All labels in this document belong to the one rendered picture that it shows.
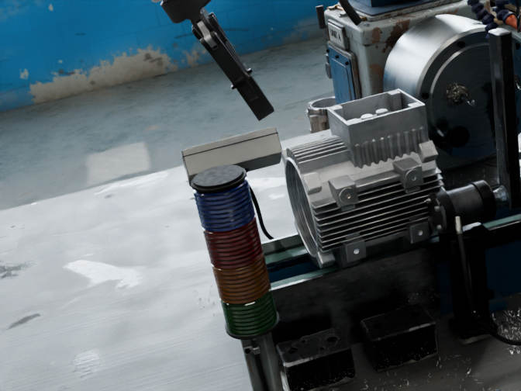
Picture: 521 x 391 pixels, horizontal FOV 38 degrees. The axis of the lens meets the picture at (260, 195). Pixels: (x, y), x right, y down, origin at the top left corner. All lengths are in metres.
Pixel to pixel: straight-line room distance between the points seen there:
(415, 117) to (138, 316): 0.63
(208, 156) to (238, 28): 5.42
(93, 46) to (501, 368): 5.79
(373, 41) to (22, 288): 0.89
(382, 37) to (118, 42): 5.16
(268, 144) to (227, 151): 0.07
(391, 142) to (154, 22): 5.58
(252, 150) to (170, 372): 0.40
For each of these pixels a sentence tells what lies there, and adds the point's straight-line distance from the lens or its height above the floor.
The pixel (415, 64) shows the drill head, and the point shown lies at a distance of 1.44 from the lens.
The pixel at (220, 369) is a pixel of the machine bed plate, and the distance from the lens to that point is 1.22.
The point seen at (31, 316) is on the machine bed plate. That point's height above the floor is 0.80.
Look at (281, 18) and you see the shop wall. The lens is 6.76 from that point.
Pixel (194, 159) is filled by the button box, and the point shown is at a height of 1.07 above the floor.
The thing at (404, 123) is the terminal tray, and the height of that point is 1.12.
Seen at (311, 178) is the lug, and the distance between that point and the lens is 1.08.
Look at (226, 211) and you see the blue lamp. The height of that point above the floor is 1.19.
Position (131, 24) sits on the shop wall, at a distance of 6.62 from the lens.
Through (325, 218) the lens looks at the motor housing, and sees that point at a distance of 1.08.
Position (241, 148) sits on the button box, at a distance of 1.31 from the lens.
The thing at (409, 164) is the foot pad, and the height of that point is 1.07.
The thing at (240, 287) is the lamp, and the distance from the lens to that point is 0.83.
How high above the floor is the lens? 1.51
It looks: 23 degrees down
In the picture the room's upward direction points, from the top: 12 degrees counter-clockwise
